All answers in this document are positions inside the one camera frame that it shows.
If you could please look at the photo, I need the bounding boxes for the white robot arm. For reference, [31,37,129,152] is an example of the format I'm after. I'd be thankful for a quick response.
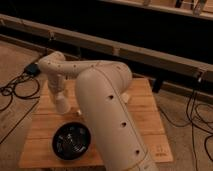
[38,51,159,171]

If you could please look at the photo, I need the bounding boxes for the white eraser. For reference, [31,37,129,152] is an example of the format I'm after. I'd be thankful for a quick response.
[121,93,130,104]

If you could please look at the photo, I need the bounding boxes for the white ceramic cup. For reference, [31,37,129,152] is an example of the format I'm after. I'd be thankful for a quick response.
[54,92,71,114]

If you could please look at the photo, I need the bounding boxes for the black cables at right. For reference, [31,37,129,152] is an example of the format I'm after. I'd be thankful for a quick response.
[156,74,213,164]

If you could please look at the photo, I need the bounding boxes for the black bowl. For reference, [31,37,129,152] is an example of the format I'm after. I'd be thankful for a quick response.
[52,122,91,160]

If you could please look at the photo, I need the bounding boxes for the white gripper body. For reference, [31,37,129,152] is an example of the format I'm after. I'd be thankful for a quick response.
[47,75,65,94]

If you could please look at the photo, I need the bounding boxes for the black power adapter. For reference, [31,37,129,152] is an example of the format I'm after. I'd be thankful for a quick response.
[24,63,40,76]

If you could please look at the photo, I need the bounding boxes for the black floor cable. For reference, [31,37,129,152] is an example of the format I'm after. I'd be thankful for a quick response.
[0,73,41,113]

